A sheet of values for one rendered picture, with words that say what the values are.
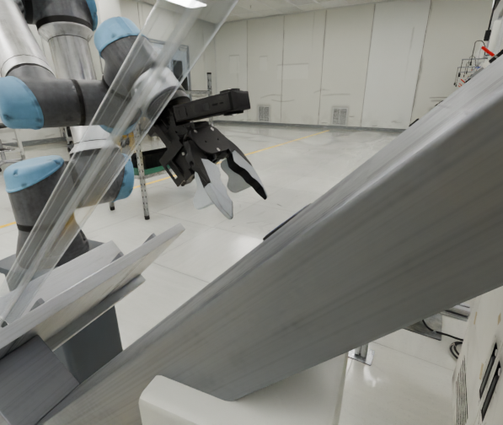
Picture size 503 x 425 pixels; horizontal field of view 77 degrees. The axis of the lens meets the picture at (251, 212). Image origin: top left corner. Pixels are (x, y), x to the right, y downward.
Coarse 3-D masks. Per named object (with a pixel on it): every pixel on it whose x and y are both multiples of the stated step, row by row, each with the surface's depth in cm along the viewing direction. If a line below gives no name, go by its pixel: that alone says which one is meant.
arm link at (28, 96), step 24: (0, 0) 57; (0, 24) 53; (24, 24) 57; (0, 48) 51; (24, 48) 51; (0, 72) 51; (24, 72) 48; (48, 72) 51; (0, 96) 44; (24, 96) 46; (48, 96) 47; (72, 96) 50; (24, 120) 47; (48, 120) 49; (72, 120) 51
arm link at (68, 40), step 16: (32, 0) 66; (48, 0) 68; (64, 0) 69; (80, 0) 71; (32, 16) 68; (48, 16) 68; (64, 16) 69; (80, 16) 71; (96, 16) 75; (48, 32) 70; (64, 32) 70; (80, 32) 72; (64, 48) 71; (80, 48) 73; (64, 64) 71; (80, 64) 73; (80, 128) 74; (128, 160) 80; (128, 176) 78; (112, 192) 77; (128, 192) 80
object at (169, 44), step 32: (160, 0) 8; (192, 0) 7; (224, 0) 8; (160, 32) 8; (192, 32) 8; (128, 64) 9; (160, 64) 8; (192, 64) 9; (128, 96) 9; (160, 96) 9; (96, 128) 10; (128, 128) 10; (96, 160) 10; (64, 192) 12; (96, 192) 12; (64, 224) 12; (32, 256) 14; (0, 288) 16; (32, 288) 16; (0, 320) 17
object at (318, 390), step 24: (336, 360) 11; (168, 384) 10; (288, 384) 10; (312, 384) 10; (336, 384) 10; (144, 408) 10; (168, 408) 10; (192, 408) 10; (216, 408) 10; (240, 408) 10; (264, 408) 10; (288, 408) 10; (312, 408) 10; (336, 408) 10
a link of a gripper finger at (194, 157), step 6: (186, 144) 44; (192, 144) 44; (192, 150) 44; (198, 150) 44; (186, 156) 44; (192, 156) 43; (198, 156) 44; (204, 156) 45; (192, 162) 44; (198, 162) 43; (192, 168) 43; (198, 168) 43; (204, 168) 43; (198, 174) 44; (204, 174) 43; (204, 180) 43; (210, 180) 43; (204, 186) 43
